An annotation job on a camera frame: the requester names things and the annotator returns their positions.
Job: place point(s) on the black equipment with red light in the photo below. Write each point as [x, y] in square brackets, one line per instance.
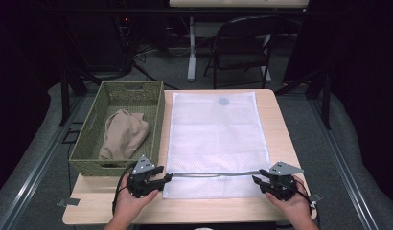
[126, 38]

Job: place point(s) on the white desk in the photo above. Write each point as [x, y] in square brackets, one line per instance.
[191, 64]

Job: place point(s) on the white mesh laundry bag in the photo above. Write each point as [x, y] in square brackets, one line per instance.
[217, 143]

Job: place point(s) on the person's right hand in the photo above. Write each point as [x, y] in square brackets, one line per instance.
[295, 207]

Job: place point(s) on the beige cloth garment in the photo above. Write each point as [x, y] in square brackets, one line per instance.
[124, 134]

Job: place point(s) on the grey tape piece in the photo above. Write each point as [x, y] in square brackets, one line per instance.
[68, 202]
[314, 197]

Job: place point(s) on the metal floor rail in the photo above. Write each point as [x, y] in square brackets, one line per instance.
[348, 172]
[31, 179]

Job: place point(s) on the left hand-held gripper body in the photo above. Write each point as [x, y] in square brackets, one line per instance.
[142, 187]

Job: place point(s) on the person's left hand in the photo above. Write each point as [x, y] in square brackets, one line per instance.
[129, 207]

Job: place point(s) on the green woven basket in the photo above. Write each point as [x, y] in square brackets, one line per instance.
[89, 166]

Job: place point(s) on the black metal stand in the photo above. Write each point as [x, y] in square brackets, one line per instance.
[327, 102]
[65, 96]

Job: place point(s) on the black folding chair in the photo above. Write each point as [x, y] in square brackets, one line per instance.
[239, 57]

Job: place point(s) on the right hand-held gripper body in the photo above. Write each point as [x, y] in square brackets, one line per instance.
[282, 188]

